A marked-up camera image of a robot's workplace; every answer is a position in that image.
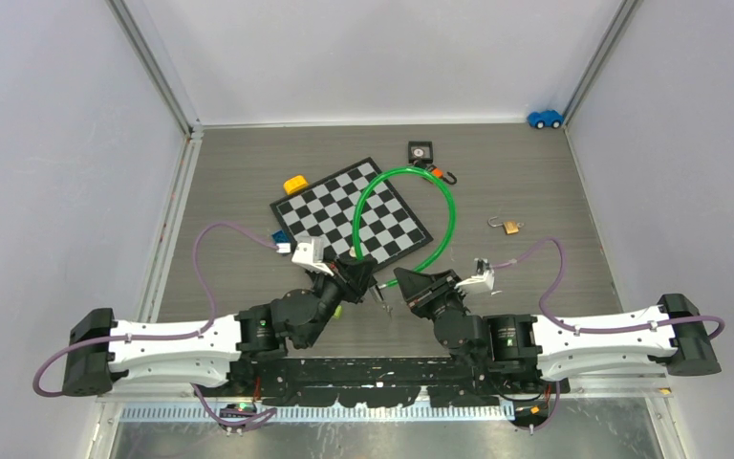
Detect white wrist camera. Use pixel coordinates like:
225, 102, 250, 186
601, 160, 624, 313
276, 236, 334, 276
455, 258, 495, 295

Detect black white chessboard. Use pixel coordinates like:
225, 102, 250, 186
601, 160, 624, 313
270, 157, 433, 268

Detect orange black padlock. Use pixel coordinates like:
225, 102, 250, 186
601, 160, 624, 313
426, 164, 457, 186

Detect aluminium frame rail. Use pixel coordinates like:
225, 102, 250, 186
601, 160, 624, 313
96, 354, 672, 425

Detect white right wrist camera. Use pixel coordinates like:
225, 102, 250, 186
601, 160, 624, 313
455, 258, 495, 295

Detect blue lego brick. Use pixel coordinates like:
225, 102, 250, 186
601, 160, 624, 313
270, 230, 291, 246

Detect yellow toy block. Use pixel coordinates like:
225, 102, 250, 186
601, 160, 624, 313
283, 175, 309, 196

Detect silver cable lock keys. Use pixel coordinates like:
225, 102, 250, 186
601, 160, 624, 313
369, 284, 393, 317

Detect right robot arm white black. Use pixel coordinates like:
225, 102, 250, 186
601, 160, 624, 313
394, 259, 722, 393

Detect blue toy car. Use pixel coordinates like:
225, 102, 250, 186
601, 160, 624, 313
527, 110, 564, 129

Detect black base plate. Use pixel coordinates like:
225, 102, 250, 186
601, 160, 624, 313
200, 358, 549, 408

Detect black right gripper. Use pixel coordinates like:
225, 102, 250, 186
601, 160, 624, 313
393, 269, 466, 320

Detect brass padlock with steel shackle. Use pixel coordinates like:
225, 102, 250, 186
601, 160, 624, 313
487, 216, 525, 235

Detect green cable lock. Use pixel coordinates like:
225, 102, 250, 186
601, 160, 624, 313
351, 166, 457, 273

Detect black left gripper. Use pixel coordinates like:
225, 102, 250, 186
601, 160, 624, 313
300, 255, 376, 348

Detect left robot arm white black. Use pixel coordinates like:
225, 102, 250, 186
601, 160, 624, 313
62, 255, 378, 397

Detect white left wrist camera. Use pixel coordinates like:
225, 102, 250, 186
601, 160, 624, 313
276, 236, 334, 276

